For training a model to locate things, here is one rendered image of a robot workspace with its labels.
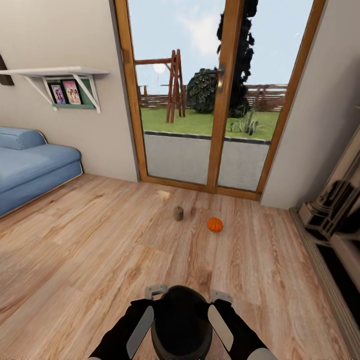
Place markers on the pumpkin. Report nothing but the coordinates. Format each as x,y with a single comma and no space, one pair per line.
215,224

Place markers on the wood fireplace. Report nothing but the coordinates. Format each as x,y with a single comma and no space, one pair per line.
329,228

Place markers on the pillar candle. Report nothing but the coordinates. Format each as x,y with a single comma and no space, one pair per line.
178,213

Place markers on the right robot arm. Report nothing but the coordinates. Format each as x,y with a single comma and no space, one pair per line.
239,341

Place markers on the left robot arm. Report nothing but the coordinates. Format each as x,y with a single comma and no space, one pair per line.
125,338

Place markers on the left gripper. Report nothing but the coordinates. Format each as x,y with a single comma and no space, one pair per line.
160,307

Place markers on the cauldron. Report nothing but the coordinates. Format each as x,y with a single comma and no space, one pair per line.
180,334

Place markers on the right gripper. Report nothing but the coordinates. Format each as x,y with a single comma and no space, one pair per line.
201,309

